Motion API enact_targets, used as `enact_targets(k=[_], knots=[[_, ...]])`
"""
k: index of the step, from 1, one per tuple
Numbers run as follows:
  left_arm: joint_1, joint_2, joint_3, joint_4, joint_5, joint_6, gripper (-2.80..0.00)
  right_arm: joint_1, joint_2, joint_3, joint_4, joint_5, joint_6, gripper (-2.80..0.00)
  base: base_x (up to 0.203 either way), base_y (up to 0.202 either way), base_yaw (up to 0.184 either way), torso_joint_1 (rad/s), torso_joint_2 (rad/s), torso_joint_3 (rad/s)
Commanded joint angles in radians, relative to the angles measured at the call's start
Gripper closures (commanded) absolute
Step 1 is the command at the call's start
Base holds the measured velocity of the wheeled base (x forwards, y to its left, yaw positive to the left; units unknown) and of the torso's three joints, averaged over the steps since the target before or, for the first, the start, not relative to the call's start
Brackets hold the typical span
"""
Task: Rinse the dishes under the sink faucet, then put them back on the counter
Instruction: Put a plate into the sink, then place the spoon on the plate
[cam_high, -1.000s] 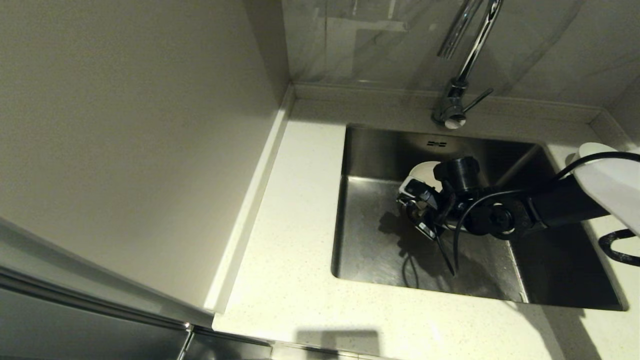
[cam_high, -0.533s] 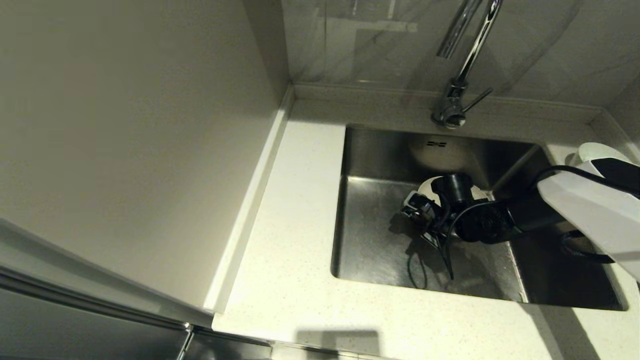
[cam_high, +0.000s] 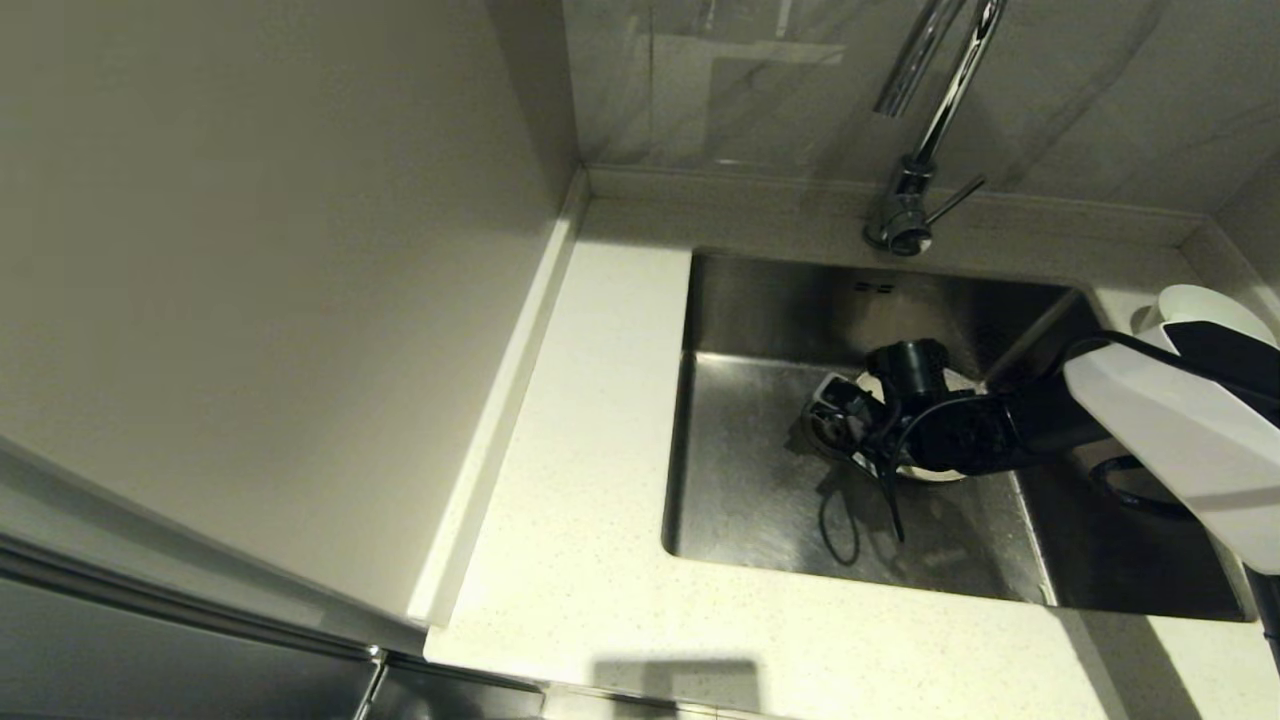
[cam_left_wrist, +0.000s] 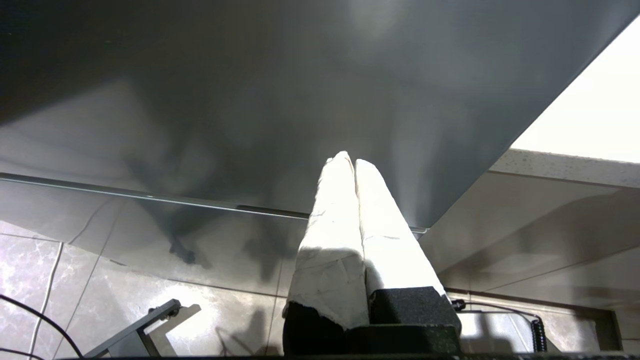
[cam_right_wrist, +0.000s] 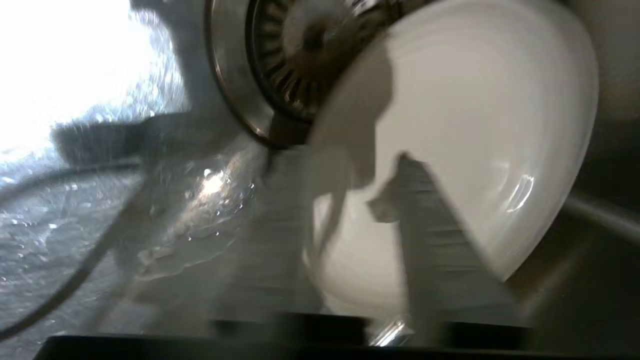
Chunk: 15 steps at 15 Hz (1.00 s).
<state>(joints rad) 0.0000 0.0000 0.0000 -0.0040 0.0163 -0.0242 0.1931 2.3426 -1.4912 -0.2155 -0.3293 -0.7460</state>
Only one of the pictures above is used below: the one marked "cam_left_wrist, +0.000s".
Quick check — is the black coiled cable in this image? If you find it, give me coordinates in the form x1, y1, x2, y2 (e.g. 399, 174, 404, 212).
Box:
451, 299, 548, 354

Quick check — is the grey under-counter cabinet front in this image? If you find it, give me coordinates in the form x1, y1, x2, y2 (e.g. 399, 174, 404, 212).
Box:
419, 170, 640, 311

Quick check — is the black floor cable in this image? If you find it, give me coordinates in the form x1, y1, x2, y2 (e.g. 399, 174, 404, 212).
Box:
0, 292, 85, 360

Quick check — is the glossy grey kick panel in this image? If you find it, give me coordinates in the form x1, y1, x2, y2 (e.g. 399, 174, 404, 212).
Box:
0, 176, 312, 297

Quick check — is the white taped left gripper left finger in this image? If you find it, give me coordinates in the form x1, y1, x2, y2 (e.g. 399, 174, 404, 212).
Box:
281, 150, 371, 356

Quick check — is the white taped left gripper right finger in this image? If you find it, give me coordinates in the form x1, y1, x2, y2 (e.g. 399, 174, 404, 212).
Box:
355, 158, 462, 327

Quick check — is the grey tall cabinet door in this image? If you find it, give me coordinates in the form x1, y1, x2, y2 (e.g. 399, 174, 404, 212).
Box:
0, 0, 640, 235

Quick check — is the white floor cable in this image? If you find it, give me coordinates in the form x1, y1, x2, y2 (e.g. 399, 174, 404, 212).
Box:
26, 242, 65, 360

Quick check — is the grey metal bracket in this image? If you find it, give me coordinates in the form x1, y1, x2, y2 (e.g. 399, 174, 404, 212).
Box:
84, 299, 202, 359

